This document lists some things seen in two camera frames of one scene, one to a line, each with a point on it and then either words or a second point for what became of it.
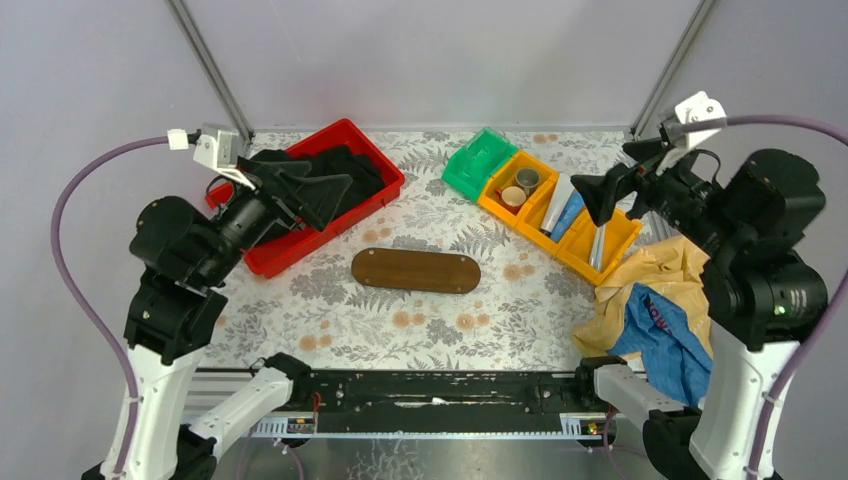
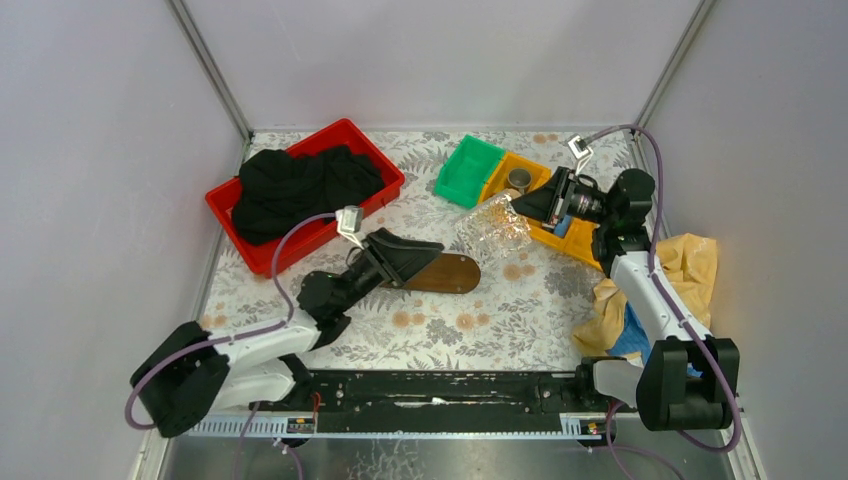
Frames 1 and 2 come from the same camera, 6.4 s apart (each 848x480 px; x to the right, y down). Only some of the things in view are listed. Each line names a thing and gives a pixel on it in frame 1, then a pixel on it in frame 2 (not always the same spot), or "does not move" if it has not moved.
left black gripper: (282, 201) to (383, 262)
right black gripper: (600, 191) to (545, 202)
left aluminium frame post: (206, 59) does not move
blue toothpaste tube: (568, 218) does not move
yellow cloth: (673, 265) does not move
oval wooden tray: (416, 270) does not move
